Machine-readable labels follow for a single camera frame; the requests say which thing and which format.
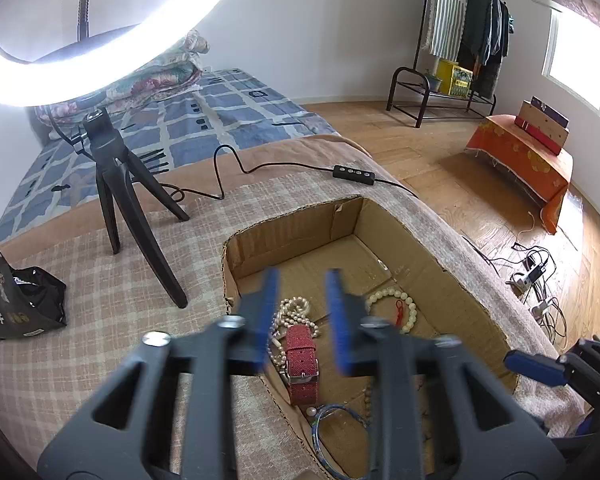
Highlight black tripod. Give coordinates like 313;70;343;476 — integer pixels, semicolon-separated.
82;110;191;309

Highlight plaid beige blanket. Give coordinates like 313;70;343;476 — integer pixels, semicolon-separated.
0;135;588;480

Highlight white ring light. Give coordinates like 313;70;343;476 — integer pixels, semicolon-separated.
0;0;253;107

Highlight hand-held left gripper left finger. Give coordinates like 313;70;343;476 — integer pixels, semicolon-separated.
36;266;282;480

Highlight orange cloth covered stool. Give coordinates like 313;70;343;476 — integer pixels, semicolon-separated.
464;114;574;235

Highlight white pearl necklace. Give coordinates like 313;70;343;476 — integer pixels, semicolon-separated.
267;296;321;373

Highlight tangle of floor cables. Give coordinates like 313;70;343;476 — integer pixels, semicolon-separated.
460;232;573;348

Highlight white power strip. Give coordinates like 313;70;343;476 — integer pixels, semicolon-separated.
511;264;549;292

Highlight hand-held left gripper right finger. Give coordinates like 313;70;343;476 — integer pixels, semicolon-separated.
325;268;566;480

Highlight red flat box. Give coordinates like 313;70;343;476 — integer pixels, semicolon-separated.
514;117;563;156

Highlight striped hanging cloth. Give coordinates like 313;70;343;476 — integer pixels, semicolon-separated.
426;0;471;61

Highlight blue patterned bed sheet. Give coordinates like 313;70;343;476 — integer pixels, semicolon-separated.
0;67;341;243

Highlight black clothes rack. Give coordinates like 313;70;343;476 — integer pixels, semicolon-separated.
386;0;516;128

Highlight dark thin bangle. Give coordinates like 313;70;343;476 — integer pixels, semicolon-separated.
311;404;376;480

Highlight dark blue flat box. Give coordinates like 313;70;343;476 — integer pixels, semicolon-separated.
530;96;571;131

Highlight yellow box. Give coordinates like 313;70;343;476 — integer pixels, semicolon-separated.
437;59;474;97

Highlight black inline cable controller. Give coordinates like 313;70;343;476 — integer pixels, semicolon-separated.
333;164;376;181

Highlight brown bead string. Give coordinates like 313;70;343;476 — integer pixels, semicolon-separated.
361;380;382;427

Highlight dark hanging clothes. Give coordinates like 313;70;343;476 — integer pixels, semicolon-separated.
455;0;516;97

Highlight tan flat box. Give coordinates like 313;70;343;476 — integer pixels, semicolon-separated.
514;101;569;157

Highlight folded floral quilt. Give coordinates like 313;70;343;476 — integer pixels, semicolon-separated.
32;29;212;133

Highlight pale yellow bead bracelet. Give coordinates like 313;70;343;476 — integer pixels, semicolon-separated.
366;287;418;335

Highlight black printed snack bag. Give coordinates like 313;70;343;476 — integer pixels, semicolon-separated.
0;234;68;342

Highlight red watch strap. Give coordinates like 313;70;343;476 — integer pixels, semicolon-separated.
284;325;321;407

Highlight cardboard box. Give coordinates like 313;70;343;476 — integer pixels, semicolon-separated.
222;196;521;480

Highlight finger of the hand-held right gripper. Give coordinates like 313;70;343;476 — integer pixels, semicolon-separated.
503;337;600;397

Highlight window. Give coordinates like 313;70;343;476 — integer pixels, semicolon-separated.
542;10;600;133

